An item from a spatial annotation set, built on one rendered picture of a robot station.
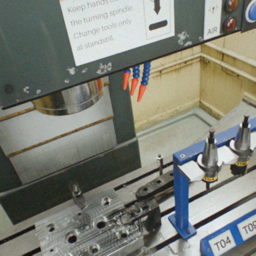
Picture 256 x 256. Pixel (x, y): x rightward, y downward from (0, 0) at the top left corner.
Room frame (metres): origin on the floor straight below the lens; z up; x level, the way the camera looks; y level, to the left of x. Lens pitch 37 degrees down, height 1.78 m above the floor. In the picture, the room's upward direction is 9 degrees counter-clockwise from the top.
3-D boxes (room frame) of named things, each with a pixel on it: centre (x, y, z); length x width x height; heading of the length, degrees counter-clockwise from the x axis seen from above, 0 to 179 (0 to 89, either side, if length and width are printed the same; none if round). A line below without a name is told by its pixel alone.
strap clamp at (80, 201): (0.70, 0.22, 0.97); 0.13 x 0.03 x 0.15; 21
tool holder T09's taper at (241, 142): (0.58, -0.31, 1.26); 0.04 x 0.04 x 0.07
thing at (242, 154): (0.58, -0.31, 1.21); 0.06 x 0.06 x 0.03
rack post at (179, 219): (0.58, -0.13, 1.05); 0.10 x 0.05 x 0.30; 21
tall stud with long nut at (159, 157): (0.80, -0.10, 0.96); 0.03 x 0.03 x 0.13
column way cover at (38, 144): (0.98, 0.28, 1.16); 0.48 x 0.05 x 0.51; 111
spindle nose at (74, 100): (0.56, 0.12, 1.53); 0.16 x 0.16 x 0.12
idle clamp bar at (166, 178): (0.74, -0.11, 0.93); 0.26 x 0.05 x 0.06; 116
